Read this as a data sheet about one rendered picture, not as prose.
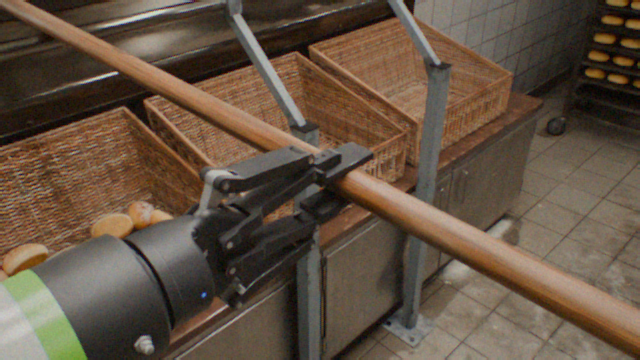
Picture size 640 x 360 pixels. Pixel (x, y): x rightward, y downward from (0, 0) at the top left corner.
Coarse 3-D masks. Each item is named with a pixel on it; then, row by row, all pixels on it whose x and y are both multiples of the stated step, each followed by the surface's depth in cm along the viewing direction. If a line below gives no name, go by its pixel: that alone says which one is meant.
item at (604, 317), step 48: (0, 0) 96; (96, 48) 76; (192, 96) 63; (288, 144) 54; (336, 192) 51; (384, 192) 47; (432, 240) 44; (480, 240) 42; (528, 288) 39; (576, 288) 38; (624, 336) 35
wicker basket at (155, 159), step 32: (64, 128) 131; (96, 128) 137; (128, 128) 143; (0, 160) 123; (32, 160) 127; (64, 160) 133; (96, 160) 138; (128, 160) 144; (160, 160) 138; (0, 192) 124; (32, 192) 129; (64, 192) 134; (128, 192) 145; (160, 192) 146; (192, 192) 133; (32, 224) 130; (64, 224) 135
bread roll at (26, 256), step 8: (16, 248) 125; (24, 248) 124; (32, 248) 125; (40, 248) 126; (8, 256) 123; (16, 256) 122; (24, 256) 123; (32, 256) 124; (40, 256) 126; (8, 264) 122; (16, 264) 122; (24, 264) 123; (32, 264) 126; (8, 272) 122; (16, 272) 123
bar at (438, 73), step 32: (192, 0) 106; (224, 0) 110; (256, 0) 115; (96, 32) 93; (128, 32) 98; (416, 32) 139; (256, 64) 112; (448, 64) 139; (288, 96) 111; (416, 192) 160; (416, 256) 171; (416, 288) 178; (416, 320) 188
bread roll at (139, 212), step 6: (132, 204) 139; (138, 204) 139; (144, 204) 139; (150, 204) 140; (132, 210) 137; (138, 210) 137; (144, 210) 137; (150, 210) 138; (132, 216) 136; (138, 216) 136; (144, 216) 136; (132, 222) 136; (138, 222) 136; (144, 222) 136; (138, 228) 137; (144, 228) 137
